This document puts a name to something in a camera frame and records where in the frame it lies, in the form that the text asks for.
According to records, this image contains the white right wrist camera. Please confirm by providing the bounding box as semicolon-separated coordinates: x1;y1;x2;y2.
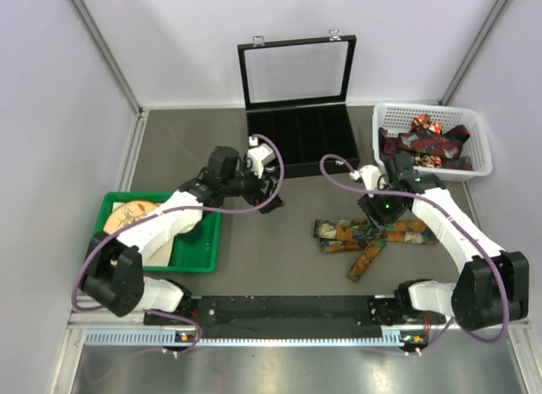
349;164;383;197

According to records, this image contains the green plastic tray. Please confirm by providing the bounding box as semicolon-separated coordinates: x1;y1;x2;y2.
94;191;222;274

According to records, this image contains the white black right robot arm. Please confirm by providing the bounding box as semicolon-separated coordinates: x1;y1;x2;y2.
349;153;529;331

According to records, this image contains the aluminium frame rail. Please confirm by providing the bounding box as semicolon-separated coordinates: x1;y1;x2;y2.
67;295;533;330

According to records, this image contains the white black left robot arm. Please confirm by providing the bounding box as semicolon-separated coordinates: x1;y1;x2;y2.
75;142;284;324

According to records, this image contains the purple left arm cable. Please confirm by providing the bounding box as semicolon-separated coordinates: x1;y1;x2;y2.
72;133;285;359

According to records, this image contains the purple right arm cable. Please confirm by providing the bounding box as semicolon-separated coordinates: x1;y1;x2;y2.
319;154;509;356

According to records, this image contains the grey slotted cable duct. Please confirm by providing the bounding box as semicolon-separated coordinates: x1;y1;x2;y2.
84;325;428;349

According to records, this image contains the cream ceramic cup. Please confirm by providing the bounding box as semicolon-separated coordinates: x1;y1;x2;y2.
179;223;196;234

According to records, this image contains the round beige painted plate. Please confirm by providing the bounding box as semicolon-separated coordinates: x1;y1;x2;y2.
102;200;158;234

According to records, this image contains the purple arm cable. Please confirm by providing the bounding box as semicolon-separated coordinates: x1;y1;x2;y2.
72;133;285;359
319;154;509;356

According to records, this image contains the black glass-lid storage case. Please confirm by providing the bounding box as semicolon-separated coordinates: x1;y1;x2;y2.
237;30;360;178

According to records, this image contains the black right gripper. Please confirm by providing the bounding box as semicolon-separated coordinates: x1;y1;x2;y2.
358;180;407;231

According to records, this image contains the orange blue leaf-pattern tie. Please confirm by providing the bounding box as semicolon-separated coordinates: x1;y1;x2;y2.
313;219;439;282

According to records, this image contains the white perforated plastic basket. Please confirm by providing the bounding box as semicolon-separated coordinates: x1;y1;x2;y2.
373;103;493;181

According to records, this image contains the red floral rolled tie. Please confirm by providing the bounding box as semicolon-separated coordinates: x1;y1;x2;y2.
410;114;442;134

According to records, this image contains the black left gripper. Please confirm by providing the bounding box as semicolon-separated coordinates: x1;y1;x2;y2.
222;157;284;214

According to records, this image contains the dark red patterned tie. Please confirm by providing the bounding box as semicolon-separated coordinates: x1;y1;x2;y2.
379;125;473;170

